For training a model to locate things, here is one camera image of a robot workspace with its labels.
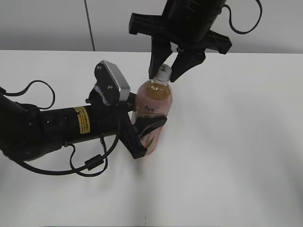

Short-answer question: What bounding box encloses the pink peach tea bottle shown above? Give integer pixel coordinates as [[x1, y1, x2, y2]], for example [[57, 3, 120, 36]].
[[133, 63, 174, 156]]

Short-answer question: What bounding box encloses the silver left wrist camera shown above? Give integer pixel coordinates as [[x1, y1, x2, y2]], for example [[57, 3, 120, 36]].
[[94, 60, 130, 106]]

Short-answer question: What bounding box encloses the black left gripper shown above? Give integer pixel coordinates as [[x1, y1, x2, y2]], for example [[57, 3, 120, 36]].
[[86, 89, 167, 159]]

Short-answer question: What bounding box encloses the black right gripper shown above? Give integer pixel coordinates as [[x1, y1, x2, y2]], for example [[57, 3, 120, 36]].
[[128, 13, 232, 82]]

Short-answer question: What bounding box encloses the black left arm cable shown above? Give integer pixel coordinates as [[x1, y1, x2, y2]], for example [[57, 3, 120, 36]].
[[0, 80, 119, 178]]

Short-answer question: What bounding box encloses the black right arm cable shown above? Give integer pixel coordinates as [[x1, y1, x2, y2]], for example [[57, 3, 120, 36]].
[[222, 0, 263, 34]]

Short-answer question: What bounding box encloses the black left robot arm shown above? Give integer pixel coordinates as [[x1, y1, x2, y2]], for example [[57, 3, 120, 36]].
[[0, 91, 167, 161]]

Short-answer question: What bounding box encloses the white bottle cap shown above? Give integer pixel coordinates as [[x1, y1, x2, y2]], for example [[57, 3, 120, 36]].
[[155, 64, 172, 81]]

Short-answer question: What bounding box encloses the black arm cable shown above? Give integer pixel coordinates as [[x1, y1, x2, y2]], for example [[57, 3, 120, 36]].
[[222, 0, 263, 34], [0, 80, 119, 178]]

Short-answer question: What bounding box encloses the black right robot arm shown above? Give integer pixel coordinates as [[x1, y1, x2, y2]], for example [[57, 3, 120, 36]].
[[128, 0, 232, 82]]

